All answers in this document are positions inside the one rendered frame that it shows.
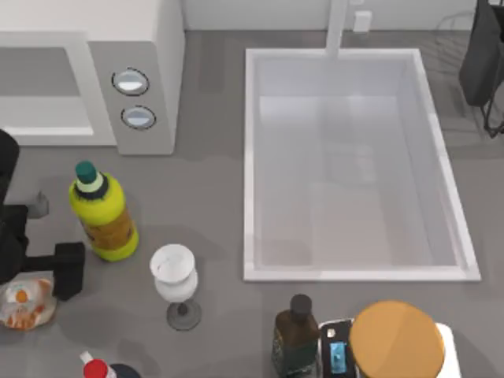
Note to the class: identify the orange and white bread bag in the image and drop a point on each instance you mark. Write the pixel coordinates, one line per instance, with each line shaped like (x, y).
(25, 305)

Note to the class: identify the yellow bottle with green cap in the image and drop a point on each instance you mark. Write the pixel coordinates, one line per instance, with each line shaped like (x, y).
(104, 216)

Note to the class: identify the red and white bottle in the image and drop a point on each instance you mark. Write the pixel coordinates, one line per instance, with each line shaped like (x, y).
(96, 368)

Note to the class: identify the white goblet with grey foot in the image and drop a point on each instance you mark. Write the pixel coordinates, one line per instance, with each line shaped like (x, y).
(173, 271)

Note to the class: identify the round microwave knob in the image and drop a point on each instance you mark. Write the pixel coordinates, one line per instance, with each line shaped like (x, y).
(138, 117)
(130, 81)

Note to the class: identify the dark brown bottle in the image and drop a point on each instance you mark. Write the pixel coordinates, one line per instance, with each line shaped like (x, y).
(295, 338)

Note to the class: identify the pale microwave oven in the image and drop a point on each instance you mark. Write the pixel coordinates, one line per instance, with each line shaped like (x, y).
(165, 47)

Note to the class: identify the white sink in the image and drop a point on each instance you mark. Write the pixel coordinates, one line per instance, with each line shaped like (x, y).
(354, 177)

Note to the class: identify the round orange wooden lid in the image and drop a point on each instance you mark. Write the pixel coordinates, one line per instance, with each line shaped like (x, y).
(395, 342)

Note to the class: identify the tall white tap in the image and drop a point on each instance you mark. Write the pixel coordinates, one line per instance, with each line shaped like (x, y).
(336, 27)

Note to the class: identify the black stand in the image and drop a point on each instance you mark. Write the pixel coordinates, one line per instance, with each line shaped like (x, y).
(482, 59)

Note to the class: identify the white wall socket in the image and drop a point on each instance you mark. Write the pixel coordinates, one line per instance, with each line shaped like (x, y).
(362, 20)

